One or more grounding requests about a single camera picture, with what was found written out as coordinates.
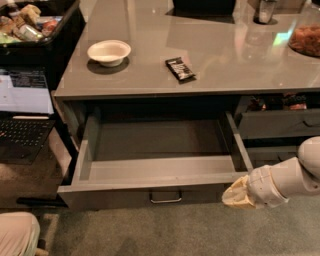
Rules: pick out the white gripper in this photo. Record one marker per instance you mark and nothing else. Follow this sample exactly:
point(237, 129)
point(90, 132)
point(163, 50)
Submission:
point(264, 188)

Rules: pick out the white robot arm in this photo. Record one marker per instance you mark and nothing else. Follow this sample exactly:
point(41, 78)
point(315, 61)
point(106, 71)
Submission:
point(300, 175)

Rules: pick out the black candy bar wrapper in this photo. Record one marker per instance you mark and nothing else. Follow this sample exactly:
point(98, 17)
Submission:
point(179, 69)

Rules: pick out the clear jar of snacks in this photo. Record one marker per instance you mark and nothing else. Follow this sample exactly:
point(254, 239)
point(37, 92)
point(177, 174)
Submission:
point(305, 37)

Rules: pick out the metal cup on counter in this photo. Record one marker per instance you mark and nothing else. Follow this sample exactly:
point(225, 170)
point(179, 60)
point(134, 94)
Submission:
point(264, 12)

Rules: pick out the white paper bowl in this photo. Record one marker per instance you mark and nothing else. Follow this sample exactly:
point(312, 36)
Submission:
point(109, 53)

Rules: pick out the black laptop stand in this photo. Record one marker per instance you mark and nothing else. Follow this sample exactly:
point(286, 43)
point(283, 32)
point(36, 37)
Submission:
point(53, 167)

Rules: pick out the person's beige trouser knee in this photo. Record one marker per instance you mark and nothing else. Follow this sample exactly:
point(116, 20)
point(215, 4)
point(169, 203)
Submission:
point(19, 234)

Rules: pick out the black laptop computer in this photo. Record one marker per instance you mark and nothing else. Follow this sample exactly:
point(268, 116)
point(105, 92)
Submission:
point(26, 111)

